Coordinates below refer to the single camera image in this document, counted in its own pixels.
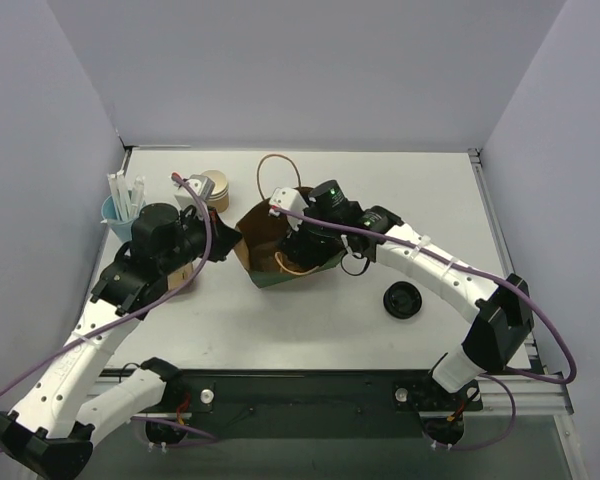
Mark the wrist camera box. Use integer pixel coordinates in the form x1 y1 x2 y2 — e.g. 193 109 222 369
172 175 215 210
268 187 308 217

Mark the green paper bag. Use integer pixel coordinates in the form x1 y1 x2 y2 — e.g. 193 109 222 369
234 153 346 290

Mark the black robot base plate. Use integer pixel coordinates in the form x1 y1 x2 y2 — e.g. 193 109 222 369
145 370 483 441

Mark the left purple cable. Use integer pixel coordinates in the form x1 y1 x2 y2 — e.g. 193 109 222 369
0 174 221 459

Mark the stack of brown paper cups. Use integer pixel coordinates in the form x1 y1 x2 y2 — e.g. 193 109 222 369
201 170 230 213

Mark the stack of black lids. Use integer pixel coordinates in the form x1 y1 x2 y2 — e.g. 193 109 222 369
383 281 423 320

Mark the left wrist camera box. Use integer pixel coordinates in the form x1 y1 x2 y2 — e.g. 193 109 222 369
172 175 215 210

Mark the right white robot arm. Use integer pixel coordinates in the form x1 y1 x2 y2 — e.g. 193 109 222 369
268 180 534 408

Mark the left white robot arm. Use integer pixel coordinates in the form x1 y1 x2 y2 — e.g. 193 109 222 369
0 203 242 479

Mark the light blue straw holder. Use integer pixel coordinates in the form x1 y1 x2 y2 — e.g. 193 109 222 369
101 196 139 243

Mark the brown pulp cup carrier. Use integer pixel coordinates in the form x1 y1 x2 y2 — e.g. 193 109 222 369
167 262 195 295

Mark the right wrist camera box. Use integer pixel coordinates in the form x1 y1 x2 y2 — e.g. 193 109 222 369
268 187 308 217

